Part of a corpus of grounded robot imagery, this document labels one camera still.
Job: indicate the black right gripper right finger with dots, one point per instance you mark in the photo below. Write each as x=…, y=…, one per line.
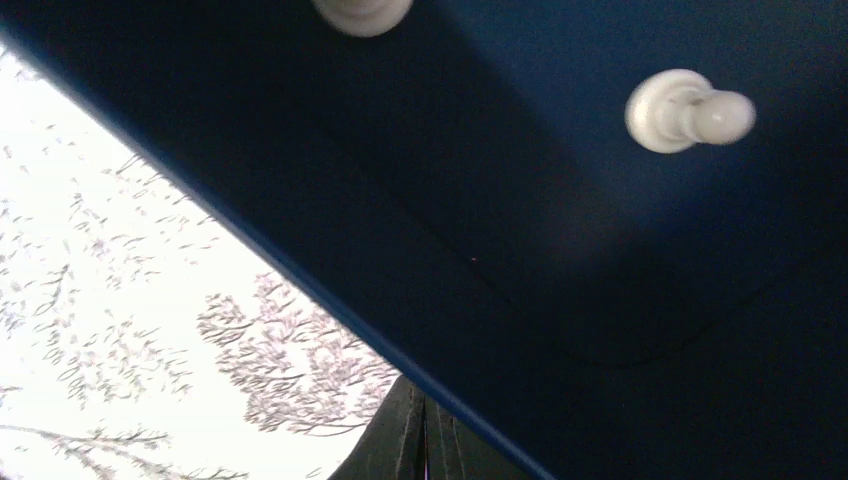
x=454, y=452

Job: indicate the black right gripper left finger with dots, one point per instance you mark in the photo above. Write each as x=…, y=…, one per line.
x=392, y=447

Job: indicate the blue plastic piece tray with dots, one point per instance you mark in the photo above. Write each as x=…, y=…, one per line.
x=464, y=193

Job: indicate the floral patterned table mat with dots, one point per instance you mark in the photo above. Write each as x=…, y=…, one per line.
x=139, y=338

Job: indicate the white pawn in tray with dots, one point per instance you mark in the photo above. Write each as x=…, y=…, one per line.
x=676, y=109

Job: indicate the white piece at tray edge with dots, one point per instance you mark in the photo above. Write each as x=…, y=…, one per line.
x=363, y=18

